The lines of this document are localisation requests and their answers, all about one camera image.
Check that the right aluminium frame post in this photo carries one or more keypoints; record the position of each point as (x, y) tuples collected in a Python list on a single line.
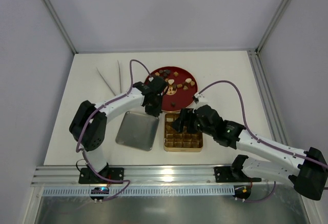
[(278, 14)]

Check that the aluminium frame post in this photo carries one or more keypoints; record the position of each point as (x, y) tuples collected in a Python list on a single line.
[(278, 14), (51, 10)]

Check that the silver tin lid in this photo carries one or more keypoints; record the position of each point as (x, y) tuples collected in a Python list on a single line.
[(137, 131)]

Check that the red round plate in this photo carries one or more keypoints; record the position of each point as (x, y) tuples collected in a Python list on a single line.
[(182, 98)]

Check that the silver metal tongs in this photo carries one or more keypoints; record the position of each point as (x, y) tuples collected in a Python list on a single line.
[(110, 73)]

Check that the aluminium front rail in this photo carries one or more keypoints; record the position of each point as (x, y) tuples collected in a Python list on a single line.
[(162, 175)]

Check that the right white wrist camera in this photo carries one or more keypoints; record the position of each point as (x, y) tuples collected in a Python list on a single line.
[(199, 100)]

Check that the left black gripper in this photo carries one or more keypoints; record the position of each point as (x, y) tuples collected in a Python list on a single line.
[(152, 106)]

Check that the gold chocolate box tray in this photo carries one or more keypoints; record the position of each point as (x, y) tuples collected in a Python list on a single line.
[(180, 142)]

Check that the slotted grey cable duct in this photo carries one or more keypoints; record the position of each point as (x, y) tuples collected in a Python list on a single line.
[(131, 191)]

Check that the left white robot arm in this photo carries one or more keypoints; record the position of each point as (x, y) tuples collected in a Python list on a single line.
[(88, 126)]

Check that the left aluminium frame post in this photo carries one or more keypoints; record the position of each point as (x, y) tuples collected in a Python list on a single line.
[(51, 10)]

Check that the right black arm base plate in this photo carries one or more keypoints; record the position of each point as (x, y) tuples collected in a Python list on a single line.
[(223, 174)]

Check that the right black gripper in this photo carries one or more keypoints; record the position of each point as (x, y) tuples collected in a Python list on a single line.
[(192, 119)]

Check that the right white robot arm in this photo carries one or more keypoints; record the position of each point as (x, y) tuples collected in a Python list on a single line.
[(304, 171)]

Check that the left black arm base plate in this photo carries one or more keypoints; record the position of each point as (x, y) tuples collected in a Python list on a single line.
[(87, 176)]

